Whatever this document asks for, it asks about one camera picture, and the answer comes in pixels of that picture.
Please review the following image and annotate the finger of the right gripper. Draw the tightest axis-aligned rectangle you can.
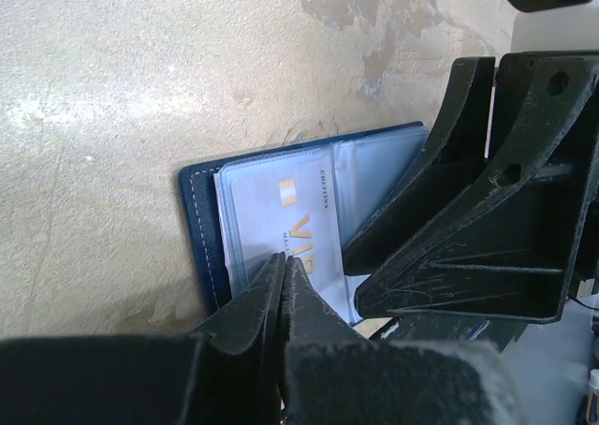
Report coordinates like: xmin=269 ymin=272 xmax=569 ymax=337
xmin=343 ymin=57 xmax=495 ymax=275
xmin=354 ymin=52 xmax=598 ymax=323

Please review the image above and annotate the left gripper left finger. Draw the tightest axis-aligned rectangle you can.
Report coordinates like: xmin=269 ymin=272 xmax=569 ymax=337
xmin=1 ymin=254 xmax=285 ymax=424

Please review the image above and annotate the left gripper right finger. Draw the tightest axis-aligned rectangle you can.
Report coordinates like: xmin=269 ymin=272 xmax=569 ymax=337
xmin=282 ymin=257 xmax=519 ymax=424

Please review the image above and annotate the navy blue card holder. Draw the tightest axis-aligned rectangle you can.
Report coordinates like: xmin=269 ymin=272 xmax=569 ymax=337
xmin=179 ymin=122 xmax=428 ymax=324

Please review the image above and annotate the silver VIP card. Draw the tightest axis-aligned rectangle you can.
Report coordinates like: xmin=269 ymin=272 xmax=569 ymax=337
xmin=216 ymin=149 xmax=343 ymax=300

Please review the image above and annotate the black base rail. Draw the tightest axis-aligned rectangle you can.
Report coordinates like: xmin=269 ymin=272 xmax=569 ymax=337
xmin=369 ymin=315 xmax=528 ymax=352

